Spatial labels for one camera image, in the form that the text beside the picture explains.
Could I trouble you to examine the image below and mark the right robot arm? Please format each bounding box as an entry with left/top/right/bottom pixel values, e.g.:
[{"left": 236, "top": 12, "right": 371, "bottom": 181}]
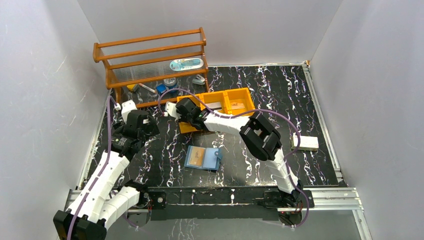
[{"left": 165, "top": 97, "right": 303, "bottom": 201}]

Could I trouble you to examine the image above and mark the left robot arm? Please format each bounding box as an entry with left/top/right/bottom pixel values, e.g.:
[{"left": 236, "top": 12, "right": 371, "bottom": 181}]
[{"left": 53, "top": 100, "right": 159, "bottom": 240}]

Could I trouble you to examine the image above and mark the grey striped card in bin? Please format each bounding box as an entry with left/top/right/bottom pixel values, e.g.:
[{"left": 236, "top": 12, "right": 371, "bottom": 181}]
[{"left": 207, "top": 102, "right": 222, "bottom": 111}]

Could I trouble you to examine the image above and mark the orange card in holder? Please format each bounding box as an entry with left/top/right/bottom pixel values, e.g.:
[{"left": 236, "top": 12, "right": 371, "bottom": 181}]
[{"left": 188, "top": 146, "right": 206, "bottom": 167}]

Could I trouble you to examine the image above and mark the beige card in bin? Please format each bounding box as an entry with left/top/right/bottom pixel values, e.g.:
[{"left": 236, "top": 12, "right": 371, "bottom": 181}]
[{"left": 230, "top": 102, "right": 245, "bottom": 110}]

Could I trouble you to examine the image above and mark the left yellow plastic bin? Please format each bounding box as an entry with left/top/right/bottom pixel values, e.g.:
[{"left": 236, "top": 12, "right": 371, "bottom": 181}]
[{"left": 176, "top": 95, "right": 205, "bottom": 134}]

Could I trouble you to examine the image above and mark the white stapler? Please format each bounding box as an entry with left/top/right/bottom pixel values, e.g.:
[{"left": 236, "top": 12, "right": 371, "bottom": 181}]
[{"left": 192, "top": 74, "right": 206, "bottom": 86}]

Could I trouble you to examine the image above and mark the white blue round tin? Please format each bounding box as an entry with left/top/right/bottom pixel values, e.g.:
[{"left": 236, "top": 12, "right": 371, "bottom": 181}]
[{"left": 163, "top": 77, "right": 177, "bottom": 89}]

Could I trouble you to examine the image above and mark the small blue box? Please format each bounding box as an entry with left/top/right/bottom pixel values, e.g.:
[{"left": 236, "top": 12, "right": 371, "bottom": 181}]
[{"left": 155, "top": 84, "right": 167, "bottom": 95}]

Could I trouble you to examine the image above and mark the blue white oval package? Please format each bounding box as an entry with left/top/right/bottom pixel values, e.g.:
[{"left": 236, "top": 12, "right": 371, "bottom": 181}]
[{"left": 169, "top": 57, "right": 204, "bottom": 72}]

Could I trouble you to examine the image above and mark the wooden shelf rack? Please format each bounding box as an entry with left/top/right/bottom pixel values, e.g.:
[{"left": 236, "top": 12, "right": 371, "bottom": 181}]
[{"left": 92, "top": 27, "right": 209, "bottom": 103}]

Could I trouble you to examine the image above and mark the white red marker pen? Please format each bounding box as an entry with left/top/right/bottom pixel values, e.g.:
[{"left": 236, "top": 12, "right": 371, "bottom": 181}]
[{"left": 138, "top": 83, "right": 157, "bottom": 94}]

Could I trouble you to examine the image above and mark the right yellow plastic bin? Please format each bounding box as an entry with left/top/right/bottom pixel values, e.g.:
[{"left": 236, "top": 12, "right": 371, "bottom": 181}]
[{"left": 224, "top": 87, "right": 255, "bottom": 115}]

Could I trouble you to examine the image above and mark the white rectangular box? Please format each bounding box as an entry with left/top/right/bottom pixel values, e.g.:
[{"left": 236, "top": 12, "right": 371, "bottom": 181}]
[{"left": 290, "top": 133, "right": 319, "bottom": 151}]

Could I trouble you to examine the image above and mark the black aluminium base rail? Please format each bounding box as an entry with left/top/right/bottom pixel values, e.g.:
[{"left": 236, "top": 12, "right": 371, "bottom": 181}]
[{"left": 64, "top": 187, "right": 365, "bottom": 229}]

